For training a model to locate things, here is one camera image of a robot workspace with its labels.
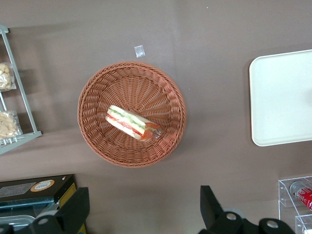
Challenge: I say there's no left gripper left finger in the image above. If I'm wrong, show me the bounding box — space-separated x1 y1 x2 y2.
27 186 91 234

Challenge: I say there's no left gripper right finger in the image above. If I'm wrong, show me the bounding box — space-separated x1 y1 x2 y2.
198 185 247 234

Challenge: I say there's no triangle sandwich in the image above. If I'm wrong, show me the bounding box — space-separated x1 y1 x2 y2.
105 104 163 142

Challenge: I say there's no cream plastic tray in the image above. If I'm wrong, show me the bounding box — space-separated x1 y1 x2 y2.
248 49 312 147

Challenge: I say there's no brown wicker basket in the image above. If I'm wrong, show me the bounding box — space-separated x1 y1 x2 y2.
77 60 188 169

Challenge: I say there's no black food warmer appliance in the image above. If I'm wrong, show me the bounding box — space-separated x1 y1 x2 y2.
0 174 87 234

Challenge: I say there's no clear acrylic bottle rack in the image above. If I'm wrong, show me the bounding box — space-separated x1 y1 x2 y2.
277 175 312 234

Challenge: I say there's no red cola bottle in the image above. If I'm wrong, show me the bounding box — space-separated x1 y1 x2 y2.
289 180 312 212

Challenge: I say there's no clear bag of puffed snacks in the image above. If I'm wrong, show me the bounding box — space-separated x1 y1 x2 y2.
0 62 17 93
0 110 23 140

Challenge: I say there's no clear tape piece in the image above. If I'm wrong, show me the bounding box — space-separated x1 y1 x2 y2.
134 45 146 59

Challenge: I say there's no brown table cloth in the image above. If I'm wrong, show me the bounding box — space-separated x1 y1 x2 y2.
0 0 312 234

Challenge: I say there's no grey wire rack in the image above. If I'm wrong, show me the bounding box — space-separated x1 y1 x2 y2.
0 23 43 156

